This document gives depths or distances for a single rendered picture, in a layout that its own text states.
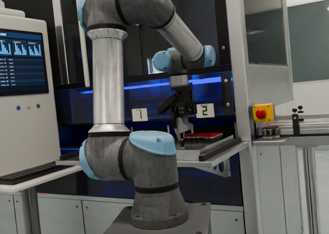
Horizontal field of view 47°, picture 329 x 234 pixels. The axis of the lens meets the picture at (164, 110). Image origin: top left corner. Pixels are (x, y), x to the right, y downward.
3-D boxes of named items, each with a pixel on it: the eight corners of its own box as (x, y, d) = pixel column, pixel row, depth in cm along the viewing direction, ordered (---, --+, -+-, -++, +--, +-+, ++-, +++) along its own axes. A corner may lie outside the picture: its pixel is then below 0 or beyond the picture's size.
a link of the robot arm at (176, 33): (157, -36, 97) (217, 45, 139) (121, -27, 102) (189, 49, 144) (154, 4, 94) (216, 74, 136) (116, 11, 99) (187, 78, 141)
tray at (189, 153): (178, 144, 171) (177, 136, 171) (233, 143, 158) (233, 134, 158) (136, 159, 141) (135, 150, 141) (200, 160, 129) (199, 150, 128)
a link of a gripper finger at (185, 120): (193, 139, 152) (190, 116, 151) (179, 139, 155) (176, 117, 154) (196, 137, 155) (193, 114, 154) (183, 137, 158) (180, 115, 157)
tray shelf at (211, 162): (122, 145, 200) (121, 141, 200) (253, 143, 166) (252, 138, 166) (55, 165, 158) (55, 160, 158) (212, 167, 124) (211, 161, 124)
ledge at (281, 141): (261, 140, 170) (261, 136, 170) (291, 140, 164) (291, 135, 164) (252, 146, 158) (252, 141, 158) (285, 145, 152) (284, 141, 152)
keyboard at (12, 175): (59, 163, 194) (59, 158, 194) (81, 164, 188) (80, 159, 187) (-10, 184, 160) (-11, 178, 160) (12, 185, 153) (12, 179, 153)
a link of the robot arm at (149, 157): (167, 189, 92) (162, 133, 91) (120, 187, 97) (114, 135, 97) (186, 176, 102) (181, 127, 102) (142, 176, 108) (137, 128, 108)
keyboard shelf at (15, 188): (50, 167, 202) (49, 162, 202) (90, 168, 188) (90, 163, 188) (-29, 190, 163) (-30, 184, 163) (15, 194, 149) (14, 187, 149)
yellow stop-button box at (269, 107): (258, 120, 163) (257, 104, 162) (275, 119, 159) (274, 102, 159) (253, 122, 156) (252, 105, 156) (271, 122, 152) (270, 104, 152)
